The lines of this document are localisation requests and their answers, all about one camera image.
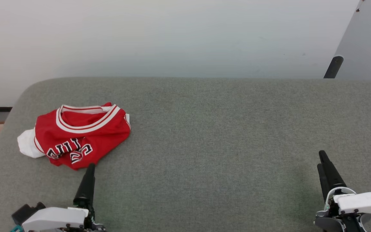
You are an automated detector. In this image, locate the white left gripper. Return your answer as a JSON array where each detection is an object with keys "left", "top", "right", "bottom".
[{"left": 22, "top": 163, "right": 106, "bottom": 232}]

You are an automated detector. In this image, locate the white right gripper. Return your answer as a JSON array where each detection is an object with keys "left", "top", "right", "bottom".
[{"left": 314, "top": 150, "right": 371, "bottom": 232}]

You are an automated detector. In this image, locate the red Bulls basketball jersey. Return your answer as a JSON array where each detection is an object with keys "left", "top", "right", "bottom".
[{"left": 17, "top": 102, "right": 131, "bottom": 170}]

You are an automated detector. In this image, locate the black round leg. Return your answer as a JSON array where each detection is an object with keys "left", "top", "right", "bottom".
[{"left": 323, "top": 56, "right": 344, "bottom": 79}]

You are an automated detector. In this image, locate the grey flat panel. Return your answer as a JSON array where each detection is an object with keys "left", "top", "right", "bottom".
[{"left": 335, "top": 0, "right": 371, "bottom": 82}]

